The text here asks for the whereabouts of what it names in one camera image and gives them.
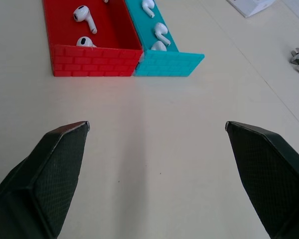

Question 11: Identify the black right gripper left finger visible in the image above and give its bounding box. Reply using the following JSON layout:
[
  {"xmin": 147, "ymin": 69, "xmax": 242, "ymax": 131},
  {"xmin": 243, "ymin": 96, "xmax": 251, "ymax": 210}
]
[{"xmin": 0, "ymin": 120, "xmax": 91, "ymax": 239}]

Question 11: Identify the red brick-pattern tray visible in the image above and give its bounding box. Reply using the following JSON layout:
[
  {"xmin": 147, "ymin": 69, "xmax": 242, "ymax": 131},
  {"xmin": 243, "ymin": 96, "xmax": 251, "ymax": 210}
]
[{"xmin": 41, "ymin": 0, "xmax": 144, "ymax": 78}]

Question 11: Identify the white paper box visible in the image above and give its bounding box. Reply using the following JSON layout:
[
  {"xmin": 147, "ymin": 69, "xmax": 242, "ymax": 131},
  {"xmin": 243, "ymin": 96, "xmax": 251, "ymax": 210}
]
[{"xmin": 226, "ymin": 0, "xmax": 272, "ymax": 18}]

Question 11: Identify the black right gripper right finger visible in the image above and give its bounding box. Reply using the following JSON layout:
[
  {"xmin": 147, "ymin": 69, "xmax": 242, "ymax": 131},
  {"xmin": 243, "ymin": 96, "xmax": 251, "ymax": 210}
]
[{"xmin": 225, "ymin": 120, "xmax": 299, "ymax": 239}]

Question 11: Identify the teal brick-pattern tray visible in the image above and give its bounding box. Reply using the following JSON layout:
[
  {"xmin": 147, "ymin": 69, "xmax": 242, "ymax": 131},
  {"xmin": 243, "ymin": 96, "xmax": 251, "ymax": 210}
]
[{"xmin": 124, "ymin": 0, "xmax": 205, "ymax": 78}]

